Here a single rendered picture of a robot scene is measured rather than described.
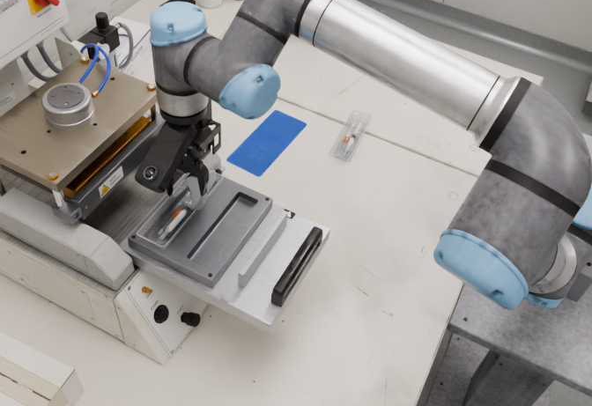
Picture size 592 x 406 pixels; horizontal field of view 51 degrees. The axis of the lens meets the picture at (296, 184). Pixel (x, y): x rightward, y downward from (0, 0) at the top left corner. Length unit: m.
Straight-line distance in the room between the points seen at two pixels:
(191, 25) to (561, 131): 0.47
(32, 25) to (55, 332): 0.56
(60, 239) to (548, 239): 0.73
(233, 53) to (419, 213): 0.78
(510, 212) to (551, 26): 2.76
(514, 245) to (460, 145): 0.94
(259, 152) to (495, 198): 0.89
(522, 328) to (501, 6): 2.33
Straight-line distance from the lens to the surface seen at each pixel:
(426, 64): 0.75
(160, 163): 0.94
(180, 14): 0.86
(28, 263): 1.22
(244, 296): 1.01
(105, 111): 1.11
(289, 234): 1.09
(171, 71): 0.86
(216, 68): 0.81
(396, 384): 1.22
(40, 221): 1.11
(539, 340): 1.36
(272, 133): 1.58
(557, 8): 3.40
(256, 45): 0.80
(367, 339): 1.25
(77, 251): 1.06
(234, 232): 1.07
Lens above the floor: 1.83
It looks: 48 degrees down
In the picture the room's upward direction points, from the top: 6 degrees clockwise
